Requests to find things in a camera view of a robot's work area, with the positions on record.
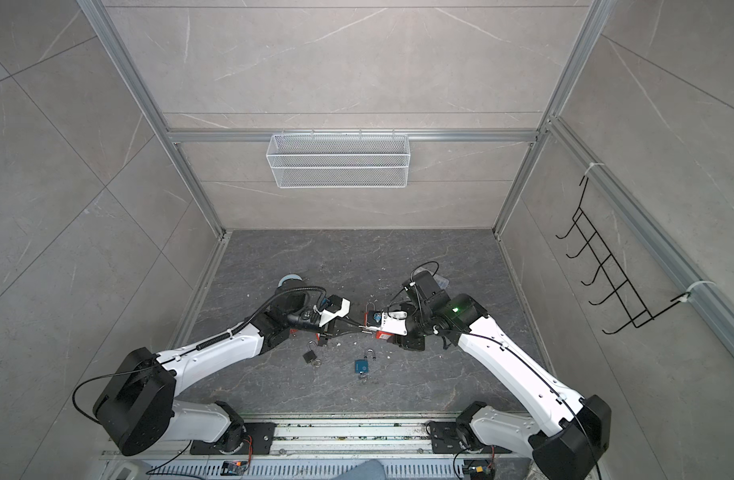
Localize black wire hook rack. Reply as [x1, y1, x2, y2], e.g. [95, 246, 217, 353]
[554, 176, 694, 336]

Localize small black padlock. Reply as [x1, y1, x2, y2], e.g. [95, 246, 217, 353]
[302, 344, 321, 368]

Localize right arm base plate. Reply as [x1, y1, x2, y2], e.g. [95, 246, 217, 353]
[425, 421, 510, 454]

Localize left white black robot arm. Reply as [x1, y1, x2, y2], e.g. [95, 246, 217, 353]
[81, 275, 364, 456]

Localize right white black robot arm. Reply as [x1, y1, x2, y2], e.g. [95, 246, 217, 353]
[365, 270, 612, 479]

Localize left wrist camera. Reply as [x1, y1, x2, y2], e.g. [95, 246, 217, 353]
[317, 295, 351, 327]

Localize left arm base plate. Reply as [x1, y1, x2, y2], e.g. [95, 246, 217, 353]
[189, 422, 276, 455]

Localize white wire mesh basket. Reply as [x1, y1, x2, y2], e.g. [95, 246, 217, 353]
[266, 133, 411, 189]

